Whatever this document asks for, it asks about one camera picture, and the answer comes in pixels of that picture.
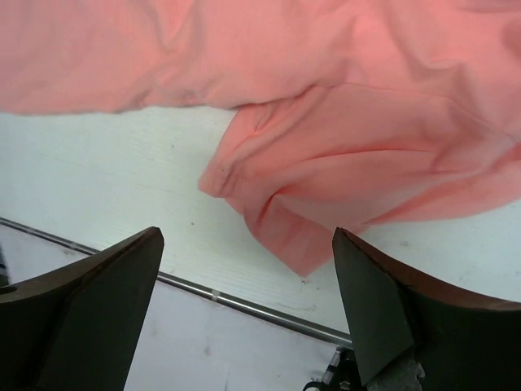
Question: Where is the salmon pink t shirt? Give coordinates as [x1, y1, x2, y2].
[1, 1, 520, 276]

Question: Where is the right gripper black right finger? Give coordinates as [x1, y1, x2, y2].
[332, 228, 520, 390]

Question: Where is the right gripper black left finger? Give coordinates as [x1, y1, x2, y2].
[1, 227, 164, 391]

